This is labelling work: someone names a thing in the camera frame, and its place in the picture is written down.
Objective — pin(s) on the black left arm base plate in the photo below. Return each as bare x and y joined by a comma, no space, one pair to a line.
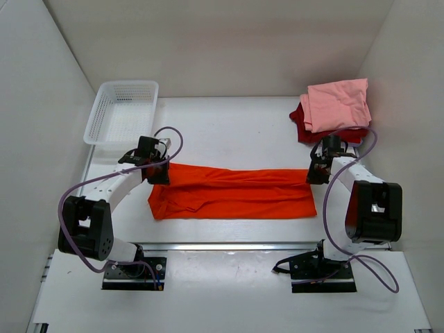
136,277

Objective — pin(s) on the white plastic basket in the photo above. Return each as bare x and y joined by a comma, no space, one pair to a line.
123,111

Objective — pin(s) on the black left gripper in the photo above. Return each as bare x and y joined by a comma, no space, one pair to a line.
164,179

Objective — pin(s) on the dark red folded t-shirt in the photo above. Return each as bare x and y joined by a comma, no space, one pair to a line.
307,137

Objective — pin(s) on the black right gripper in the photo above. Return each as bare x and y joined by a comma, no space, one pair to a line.
311,177

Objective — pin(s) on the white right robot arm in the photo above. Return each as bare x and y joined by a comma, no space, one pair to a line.
374,211

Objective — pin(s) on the aluminium table rail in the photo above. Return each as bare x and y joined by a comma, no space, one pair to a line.
133,222

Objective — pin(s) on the pink folded t-shirt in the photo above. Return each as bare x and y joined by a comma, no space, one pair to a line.
331,106

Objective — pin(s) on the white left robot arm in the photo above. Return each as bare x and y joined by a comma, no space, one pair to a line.
88,219

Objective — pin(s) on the orange t-shirt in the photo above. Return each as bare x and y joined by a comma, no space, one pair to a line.
202,192

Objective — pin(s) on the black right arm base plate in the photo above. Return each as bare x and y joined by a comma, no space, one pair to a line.
312,272

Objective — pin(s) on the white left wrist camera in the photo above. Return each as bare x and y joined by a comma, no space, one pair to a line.
166,142

